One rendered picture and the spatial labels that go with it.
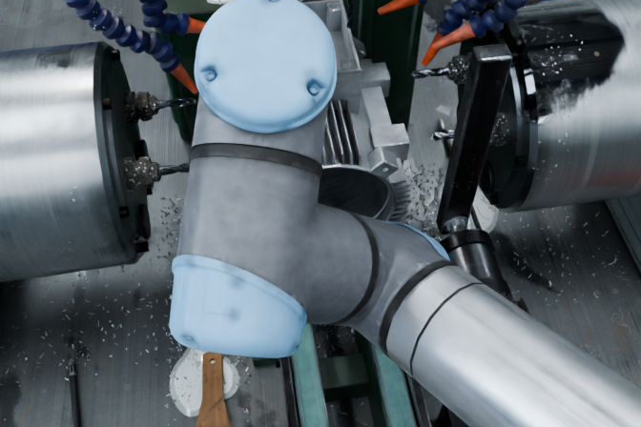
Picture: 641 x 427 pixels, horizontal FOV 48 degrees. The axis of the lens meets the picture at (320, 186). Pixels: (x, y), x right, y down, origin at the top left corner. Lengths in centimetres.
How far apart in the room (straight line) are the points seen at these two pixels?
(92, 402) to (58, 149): 36
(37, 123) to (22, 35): 71
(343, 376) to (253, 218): 52
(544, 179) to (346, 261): 41
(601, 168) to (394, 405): 33
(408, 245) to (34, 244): 41
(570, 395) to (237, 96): 23
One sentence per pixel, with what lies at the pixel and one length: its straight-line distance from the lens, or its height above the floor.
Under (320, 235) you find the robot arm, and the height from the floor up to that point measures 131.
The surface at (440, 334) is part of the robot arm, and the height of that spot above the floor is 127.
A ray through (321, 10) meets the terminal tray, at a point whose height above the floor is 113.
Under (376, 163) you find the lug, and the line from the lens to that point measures 73.
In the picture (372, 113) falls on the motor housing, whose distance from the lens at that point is 81.
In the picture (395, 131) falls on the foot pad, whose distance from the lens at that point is 78.
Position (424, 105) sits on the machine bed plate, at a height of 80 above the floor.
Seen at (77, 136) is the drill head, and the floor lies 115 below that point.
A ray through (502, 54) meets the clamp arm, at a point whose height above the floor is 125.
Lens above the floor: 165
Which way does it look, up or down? 52 degrees down
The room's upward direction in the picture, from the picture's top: 1 degrees counter-clockwise
